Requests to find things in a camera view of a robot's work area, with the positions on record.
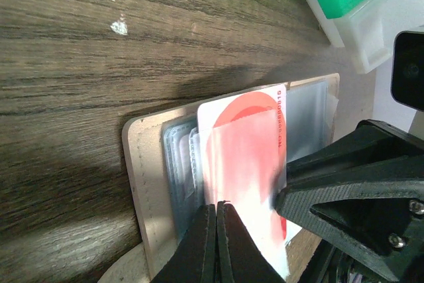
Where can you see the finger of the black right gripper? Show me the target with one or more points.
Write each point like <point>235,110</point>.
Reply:
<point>363,194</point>

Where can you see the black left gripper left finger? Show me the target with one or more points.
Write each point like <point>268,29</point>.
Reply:
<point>195,257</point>

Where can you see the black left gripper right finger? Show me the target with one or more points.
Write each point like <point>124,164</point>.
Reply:
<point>238,258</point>

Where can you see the beige leather card holder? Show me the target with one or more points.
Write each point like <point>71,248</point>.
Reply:
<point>159,145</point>

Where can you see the white red card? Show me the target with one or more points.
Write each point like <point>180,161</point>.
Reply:
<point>243,148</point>

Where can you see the white plastic bin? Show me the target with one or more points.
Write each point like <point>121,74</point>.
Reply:
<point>368,31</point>

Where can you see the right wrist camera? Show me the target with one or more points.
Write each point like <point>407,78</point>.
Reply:
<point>407,68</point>

